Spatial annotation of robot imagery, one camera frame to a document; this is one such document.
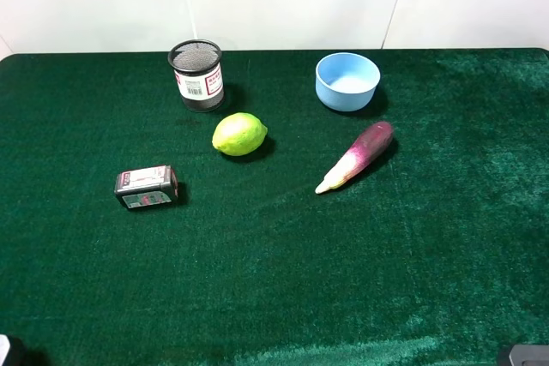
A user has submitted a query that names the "small dark card box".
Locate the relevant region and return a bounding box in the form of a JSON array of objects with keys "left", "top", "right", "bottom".
[{"left": 114, "top": 165, "right": 179, "bottom": 210}]

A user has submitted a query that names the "green lime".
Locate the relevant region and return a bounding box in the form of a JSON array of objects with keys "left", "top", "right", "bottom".
[{"left": 212, "top": 112, "right": 268, "bottom": 156}]

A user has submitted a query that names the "grey object bottom right corner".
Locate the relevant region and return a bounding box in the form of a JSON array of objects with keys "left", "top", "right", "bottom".
[{"left": 497, "top": 345, "right": 549, "bottom": 366}]

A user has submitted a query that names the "light blue bowl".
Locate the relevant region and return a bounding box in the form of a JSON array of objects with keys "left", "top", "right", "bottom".
[{"left": 315, "top": 52, "right": 381, "bottom": 112}]

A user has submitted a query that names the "green felt table cloth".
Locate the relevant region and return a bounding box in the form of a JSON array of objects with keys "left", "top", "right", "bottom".
[{"left": 1, "top": 49, "right": 548, "bottom": 365}]

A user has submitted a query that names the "black mesh pen holder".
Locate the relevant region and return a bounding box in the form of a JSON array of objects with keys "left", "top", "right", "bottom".
[{"left": 167, "top": 39, "right": 225, "bottom": 112}]

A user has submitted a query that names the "purple white eggplant toy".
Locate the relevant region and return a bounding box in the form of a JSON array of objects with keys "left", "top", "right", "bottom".
[{"left": 315, "top": 121, "right": 394, "bottom": 195}]

